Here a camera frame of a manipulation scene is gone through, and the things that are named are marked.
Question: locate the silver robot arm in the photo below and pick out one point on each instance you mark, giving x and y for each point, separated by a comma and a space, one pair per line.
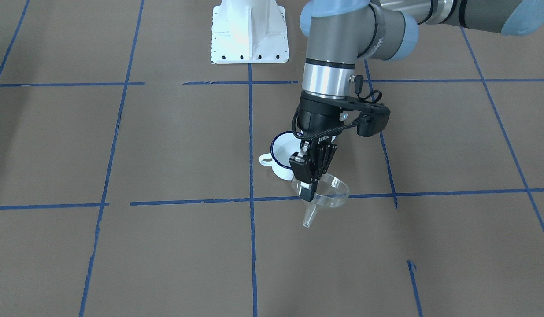
342, 32

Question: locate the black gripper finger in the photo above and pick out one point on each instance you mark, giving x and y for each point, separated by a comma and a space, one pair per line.
303, 171
325, 154

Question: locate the clear plastic funnel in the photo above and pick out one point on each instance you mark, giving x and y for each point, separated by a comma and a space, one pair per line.
330, 193

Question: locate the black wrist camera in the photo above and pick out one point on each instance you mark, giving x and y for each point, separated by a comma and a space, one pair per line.
372, 119

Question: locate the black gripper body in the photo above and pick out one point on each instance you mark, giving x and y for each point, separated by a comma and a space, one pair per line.
315, 118

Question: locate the white camera stand pedestal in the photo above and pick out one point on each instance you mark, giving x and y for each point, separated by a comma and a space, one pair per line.
249, 31

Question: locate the brown paper table cover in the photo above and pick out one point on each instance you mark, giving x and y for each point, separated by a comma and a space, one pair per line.
130, 182

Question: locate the white enamel mug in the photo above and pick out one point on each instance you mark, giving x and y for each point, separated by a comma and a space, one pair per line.
282, 147

